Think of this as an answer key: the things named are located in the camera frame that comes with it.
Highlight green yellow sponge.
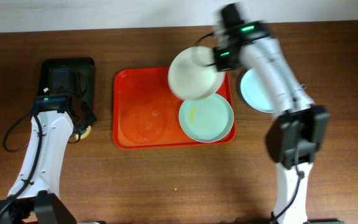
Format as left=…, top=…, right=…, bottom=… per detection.
left=75, top=126, right=91, bottom=140

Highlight white plate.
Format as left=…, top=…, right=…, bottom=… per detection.
left=168, top=47, right=226, bottom=100

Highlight light blue plate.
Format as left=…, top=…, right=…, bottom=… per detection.
left=240, top=69, right=273, bottom=113
left=178, top=93, right=234, bottom=143

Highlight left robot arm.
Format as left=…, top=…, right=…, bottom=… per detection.
left=0, top=68, right=96, bottom=223

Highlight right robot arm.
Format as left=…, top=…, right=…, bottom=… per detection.
left=213, top=3, right=329, bottom=223

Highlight black plastic tray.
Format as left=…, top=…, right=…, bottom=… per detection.
left=37, top=57, right=96, bottom=110

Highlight red plastic tray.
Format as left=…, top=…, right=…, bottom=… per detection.
left=112, top=67, right=237, bottom=151

